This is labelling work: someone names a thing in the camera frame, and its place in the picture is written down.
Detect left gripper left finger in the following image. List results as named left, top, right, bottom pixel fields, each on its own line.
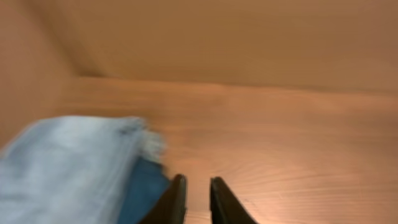
left=139, top=174, right=187, bottom=224

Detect light blue denim jeans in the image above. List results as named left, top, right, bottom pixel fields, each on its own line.
left=1, top=116, right=163, bottom=224

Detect dark blue shirt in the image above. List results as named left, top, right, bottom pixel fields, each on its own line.
left=117, top=157, right=170, bottom=224

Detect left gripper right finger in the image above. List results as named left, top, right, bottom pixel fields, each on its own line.
left=210, top=177, right=257, bottom=224

